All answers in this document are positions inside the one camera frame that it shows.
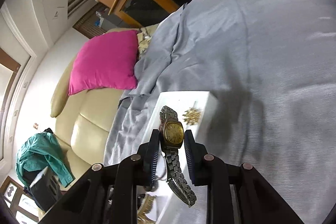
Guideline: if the gold face metal wristwatch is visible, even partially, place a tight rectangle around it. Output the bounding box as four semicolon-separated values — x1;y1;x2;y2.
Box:
159;106;197;207

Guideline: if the gold cluster brooch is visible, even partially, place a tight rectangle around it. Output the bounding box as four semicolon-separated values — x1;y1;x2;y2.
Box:
183;107;202;126

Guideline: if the cream plastic hair claw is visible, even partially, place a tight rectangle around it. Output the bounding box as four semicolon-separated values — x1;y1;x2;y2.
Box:
137;194;156;224

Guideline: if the white organizer box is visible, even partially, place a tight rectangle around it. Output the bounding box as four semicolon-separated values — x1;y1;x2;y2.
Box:
142;91;219;223

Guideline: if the beige leather sofa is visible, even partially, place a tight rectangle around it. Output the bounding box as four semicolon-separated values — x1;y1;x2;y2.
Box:
37;27;158;219

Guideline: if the magenta pillow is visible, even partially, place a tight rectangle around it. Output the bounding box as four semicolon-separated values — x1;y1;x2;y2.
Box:
68;30;138;95

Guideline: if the teal shirt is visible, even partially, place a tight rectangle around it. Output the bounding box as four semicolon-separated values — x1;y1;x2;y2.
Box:
15;131;75;187

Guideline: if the grey bed blanket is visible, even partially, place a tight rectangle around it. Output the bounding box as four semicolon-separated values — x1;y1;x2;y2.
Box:
103;0;335;223

